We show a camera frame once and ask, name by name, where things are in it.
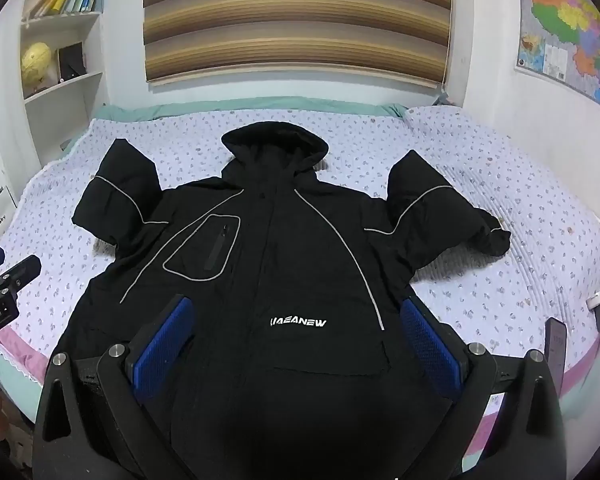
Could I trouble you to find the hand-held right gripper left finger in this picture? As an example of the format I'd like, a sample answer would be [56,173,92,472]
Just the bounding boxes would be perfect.
[32,294,197,480]

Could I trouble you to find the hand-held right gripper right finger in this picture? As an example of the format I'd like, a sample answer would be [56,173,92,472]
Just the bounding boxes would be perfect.
[400,296,568,480]

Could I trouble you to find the black hooded jacket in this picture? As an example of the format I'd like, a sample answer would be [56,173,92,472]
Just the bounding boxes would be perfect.
[45,124,512,480]

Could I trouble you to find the dark upright phone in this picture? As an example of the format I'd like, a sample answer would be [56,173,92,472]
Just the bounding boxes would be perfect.
[544,317,568,401]

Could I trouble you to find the white bookshelf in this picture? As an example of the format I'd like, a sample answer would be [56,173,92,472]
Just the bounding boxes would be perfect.
[19,0,108,161]

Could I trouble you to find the yellow globe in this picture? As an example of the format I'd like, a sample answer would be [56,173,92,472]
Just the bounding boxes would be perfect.
[21,42,55,92]

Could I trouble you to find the striped window blind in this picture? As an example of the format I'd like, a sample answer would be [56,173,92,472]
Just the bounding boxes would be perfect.
[143,0,455,90]

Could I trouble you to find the black picture frame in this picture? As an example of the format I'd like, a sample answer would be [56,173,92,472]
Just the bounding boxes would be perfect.
[57,42,88,83]

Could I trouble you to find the colourful wall map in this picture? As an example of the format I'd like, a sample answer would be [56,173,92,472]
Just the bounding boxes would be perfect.
[514,0,600,118]

